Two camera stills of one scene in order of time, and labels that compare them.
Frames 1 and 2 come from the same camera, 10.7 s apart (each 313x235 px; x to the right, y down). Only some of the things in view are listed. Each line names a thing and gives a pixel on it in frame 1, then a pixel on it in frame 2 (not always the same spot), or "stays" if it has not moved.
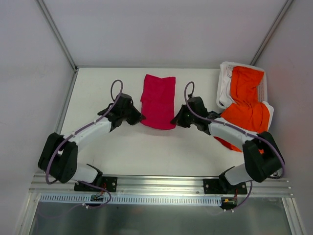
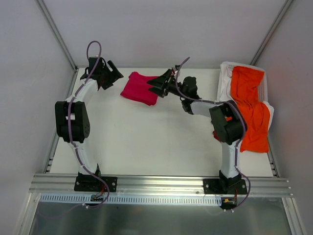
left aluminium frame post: [53, 27] stays
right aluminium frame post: [271, 32] stays
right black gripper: [182, 117] to [166, 83]
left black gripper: [133, 114] to [107, 77]
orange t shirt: [246, 112] stays
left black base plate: [108, 183] stays
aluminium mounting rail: [259, 187] stays
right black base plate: [222, 186] stays
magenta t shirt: [158, 102] to [137, 88]
